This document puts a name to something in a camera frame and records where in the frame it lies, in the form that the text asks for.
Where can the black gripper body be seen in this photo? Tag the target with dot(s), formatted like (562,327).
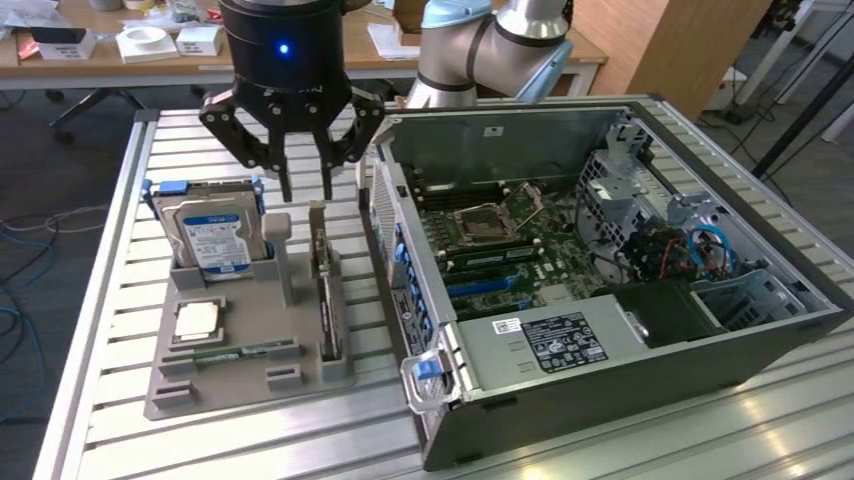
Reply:
(287,75)

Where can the low profile graphics card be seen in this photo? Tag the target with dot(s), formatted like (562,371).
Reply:
(324,300)

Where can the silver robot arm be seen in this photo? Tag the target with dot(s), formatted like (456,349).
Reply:
(447,55)

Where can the small white box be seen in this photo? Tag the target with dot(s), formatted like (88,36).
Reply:
(200,42)

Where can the white paper stack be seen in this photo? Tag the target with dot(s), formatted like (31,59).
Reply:
(390,45)

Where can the white barcode sticker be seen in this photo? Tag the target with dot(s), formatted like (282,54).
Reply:
(494,131)

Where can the white box with round hollow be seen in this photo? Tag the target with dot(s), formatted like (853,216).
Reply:
(147,50)

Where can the brown cardboard box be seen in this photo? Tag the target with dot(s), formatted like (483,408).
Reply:
(407,20)

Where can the hard disk with blue carrier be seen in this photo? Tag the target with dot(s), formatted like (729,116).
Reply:
(214,235)

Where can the black office chair base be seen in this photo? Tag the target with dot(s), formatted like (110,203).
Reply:
(80,107)

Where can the CPU socket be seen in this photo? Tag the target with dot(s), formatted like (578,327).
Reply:
(482,224)

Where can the silver socket cover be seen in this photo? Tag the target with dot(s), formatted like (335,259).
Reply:
(515,200)

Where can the white labelled box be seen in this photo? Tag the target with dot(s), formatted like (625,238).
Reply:
(67,50)

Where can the grey cup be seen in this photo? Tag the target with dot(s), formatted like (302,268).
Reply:
(107,4)

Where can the orange booklet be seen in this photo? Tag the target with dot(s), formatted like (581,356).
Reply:
(27,52)

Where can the blue expansion slot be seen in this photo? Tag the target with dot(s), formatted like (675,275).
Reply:
(487,288)

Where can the loose paper pile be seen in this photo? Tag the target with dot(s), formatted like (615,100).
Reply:
(27,15)

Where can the grey printed parts rack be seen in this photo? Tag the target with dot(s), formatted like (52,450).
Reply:
(254,320)

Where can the silver CPU chip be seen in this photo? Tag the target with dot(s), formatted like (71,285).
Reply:
(198,320)

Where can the silver disk bay cage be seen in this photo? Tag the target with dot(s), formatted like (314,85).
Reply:
(621,190)

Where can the green motherboard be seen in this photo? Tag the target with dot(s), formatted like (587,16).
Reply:
(567,265)

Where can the silver chipset heatsink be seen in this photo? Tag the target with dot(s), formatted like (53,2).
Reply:
(555,296)

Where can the wooden cabinet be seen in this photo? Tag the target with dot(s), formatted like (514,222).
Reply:
(667,50)

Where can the grey power supply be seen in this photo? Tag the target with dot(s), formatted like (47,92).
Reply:
(494,365)

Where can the white floor box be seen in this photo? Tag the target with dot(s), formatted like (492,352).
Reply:
(723,95)

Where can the black stand pole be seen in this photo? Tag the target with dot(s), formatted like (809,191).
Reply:
(802,106)

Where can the dark grey PC case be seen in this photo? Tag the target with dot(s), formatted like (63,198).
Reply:
(601,425)

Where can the black case lock switch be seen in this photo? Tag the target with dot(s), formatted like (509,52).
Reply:
(400,192)

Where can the grey metal bay bracket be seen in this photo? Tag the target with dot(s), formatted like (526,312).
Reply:
(754,295)

